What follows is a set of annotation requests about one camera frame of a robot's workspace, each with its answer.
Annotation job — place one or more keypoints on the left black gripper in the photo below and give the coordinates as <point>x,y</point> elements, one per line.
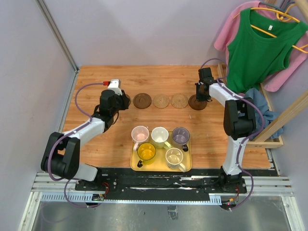
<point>124,99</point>

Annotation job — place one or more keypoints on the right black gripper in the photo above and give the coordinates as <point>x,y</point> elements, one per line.
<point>198,97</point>

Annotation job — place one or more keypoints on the dark brown coaster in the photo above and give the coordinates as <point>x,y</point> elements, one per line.
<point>142,100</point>
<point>129,98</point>
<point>195,104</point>

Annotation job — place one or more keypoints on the woven coaster front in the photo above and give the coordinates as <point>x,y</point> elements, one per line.
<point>179,101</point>

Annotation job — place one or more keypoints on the woven coaster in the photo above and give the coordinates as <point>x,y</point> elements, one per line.
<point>161,101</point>
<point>179,101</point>

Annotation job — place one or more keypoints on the pink cup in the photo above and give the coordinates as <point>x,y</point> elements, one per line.
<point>140,135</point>

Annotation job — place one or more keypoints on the woven coaster back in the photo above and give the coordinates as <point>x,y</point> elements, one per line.
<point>161,101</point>

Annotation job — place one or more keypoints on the white cream cup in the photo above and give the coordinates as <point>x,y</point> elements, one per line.
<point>160,137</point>

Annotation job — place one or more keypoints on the purple black cup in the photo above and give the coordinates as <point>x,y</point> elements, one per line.
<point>180,137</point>

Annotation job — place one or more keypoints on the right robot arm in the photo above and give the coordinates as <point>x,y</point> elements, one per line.
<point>239,122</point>

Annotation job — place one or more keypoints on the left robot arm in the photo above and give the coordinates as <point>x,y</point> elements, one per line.
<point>62,152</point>

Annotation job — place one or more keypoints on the yellow black cup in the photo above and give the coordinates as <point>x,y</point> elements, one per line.
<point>146,153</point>

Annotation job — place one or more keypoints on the beige cup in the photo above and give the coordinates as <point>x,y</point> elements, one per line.
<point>174,158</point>

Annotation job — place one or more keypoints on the green tank top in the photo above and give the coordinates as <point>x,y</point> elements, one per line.
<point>261,48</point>

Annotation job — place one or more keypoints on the blue cloth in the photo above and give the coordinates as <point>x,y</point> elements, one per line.
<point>269,116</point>

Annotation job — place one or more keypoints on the yellow plastic tray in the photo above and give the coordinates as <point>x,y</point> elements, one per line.
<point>159,164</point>

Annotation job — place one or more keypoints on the pink t-shirt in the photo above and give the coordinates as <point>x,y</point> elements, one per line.
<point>228,32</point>

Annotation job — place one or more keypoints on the yellow hanger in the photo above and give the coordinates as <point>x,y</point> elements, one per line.
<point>281,15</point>

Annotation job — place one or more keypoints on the grey hanger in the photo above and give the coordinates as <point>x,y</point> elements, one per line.
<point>280,5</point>

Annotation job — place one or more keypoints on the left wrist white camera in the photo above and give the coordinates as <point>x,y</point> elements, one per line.
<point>115,86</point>

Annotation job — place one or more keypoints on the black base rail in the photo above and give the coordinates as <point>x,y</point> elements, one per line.
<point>127,184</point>

